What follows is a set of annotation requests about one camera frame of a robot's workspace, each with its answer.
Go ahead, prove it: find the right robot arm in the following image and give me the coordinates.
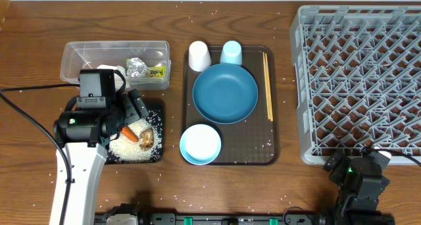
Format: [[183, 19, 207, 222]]
[[313, 149, 395, 225]]

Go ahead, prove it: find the dark blue plate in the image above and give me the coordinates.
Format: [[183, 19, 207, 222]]
[[192, 63, 259, 124]]

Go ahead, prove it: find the pile of rice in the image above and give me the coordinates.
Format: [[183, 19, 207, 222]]
[[109, 114, 162, 163]]

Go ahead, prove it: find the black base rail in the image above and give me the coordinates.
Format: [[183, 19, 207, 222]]
[[95, 203, 395, 225]]

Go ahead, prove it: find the green yellow snack wrapper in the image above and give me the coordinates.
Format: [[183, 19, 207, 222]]
[[147, 65, 166, 78]]

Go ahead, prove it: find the wooden chopstick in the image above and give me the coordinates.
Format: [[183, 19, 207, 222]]
[[267, 56, 274, 119], [263, 52, 273, 121]]

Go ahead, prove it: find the white napkin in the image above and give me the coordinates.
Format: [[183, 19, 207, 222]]
[[97, 64, 126, 78]]

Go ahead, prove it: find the aluminium foil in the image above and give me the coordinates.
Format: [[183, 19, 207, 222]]
[[126, 57, 148, 78]]

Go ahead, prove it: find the light blue plastic cup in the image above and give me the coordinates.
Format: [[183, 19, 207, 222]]
[[220, 40, 243, 66]]

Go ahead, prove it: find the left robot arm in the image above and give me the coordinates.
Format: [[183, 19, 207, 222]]
[[49, 89, 149, 224]]

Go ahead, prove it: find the white plastic cup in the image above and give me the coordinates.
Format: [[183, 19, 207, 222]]
[[188, 41, 211, 72]]

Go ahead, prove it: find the grey dishwasher rack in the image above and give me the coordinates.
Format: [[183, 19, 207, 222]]
[[290, 5, 420, 165]]

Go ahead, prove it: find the orange carrot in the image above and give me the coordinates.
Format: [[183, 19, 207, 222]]
[[120, 126, 139, 143]]

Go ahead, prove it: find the brown food scrap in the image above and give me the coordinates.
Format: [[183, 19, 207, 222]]
[[139, 128, 155, 151]]

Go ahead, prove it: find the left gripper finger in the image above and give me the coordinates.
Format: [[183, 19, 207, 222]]
[[122, 93, 140, 126], [128, 89, 149, 118]]

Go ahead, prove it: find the clear plastic container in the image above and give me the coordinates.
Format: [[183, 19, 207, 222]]
[[61, 41, 171, 91]]

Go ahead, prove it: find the light blue bowl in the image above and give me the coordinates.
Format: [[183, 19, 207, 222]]
[[180, 124, 222, 166]]

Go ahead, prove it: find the black tray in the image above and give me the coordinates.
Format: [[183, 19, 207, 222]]
[[105, 98, 165, 165]]

